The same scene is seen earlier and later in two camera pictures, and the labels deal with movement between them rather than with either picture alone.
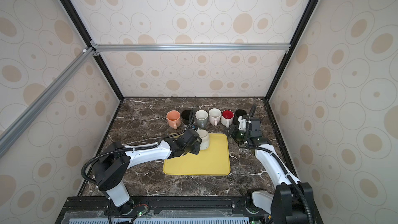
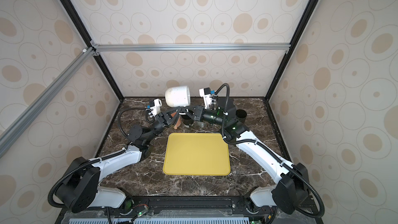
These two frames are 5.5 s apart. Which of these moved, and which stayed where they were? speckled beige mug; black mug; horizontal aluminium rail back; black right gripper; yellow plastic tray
Moved: speckled beige mug; black right gripper
Stayed: horizontal aluminium rail back; yellow plastic tray; black mug
